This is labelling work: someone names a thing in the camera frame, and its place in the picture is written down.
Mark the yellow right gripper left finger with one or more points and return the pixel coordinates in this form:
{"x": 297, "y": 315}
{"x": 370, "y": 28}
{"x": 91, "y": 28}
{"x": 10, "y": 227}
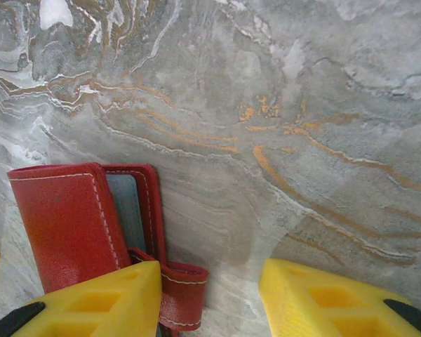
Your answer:
{"x": 126, "y": 316}

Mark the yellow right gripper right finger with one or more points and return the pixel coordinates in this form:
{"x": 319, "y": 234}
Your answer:
{"x": 301, "y": 302}

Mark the red leather card holder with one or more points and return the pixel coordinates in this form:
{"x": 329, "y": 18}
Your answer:
{"x": 66, "y": 224}

